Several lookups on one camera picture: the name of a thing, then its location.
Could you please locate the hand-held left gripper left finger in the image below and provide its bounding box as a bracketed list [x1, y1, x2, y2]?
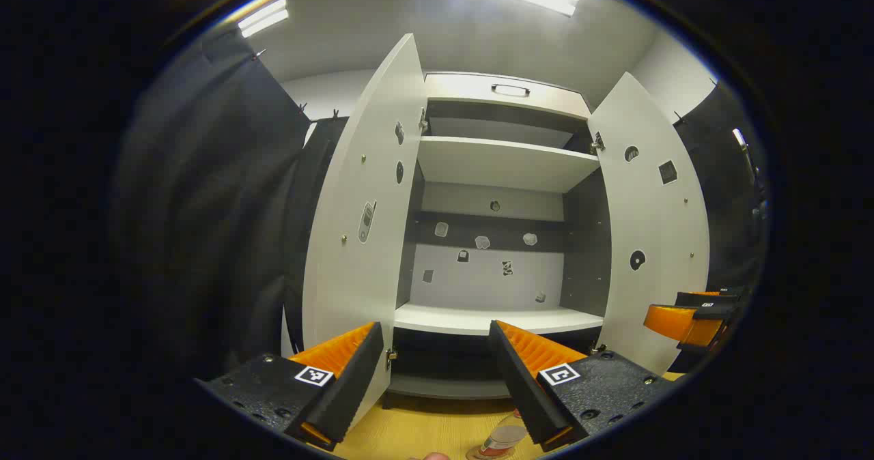
[195, 321, 384, 452]

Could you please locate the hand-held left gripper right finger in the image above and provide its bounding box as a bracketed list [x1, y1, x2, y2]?
[488, 320, 677, 452]

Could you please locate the clear water bottle red label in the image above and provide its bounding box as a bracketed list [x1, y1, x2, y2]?
[468, 411, 528, 460]

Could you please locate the headphone sticker cabinet door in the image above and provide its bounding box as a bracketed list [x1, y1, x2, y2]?
[587, 72, 711, 375]

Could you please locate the camera sticker cabinet door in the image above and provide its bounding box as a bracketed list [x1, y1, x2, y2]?
[302, 33, 427, 427]

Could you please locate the black backdrop cloth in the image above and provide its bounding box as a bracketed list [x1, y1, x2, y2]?
[113, 30, 349, 379]
[673, 81, 772, 372]

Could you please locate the white wooden cabinet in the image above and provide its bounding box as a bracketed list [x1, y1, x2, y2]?
[393, 71, 612, 401]

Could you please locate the white cabinet drawer front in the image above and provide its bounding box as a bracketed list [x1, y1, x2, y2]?
[423, 72, 591, 119]

